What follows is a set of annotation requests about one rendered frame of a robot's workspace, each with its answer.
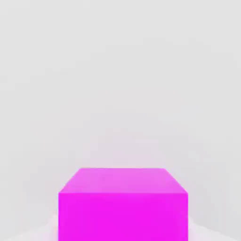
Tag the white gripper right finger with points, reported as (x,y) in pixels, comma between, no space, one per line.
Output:
(201,233)

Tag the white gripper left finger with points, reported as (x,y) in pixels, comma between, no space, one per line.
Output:
(45,232)

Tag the small magenta cube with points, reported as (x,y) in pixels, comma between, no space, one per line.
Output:
(123,212)

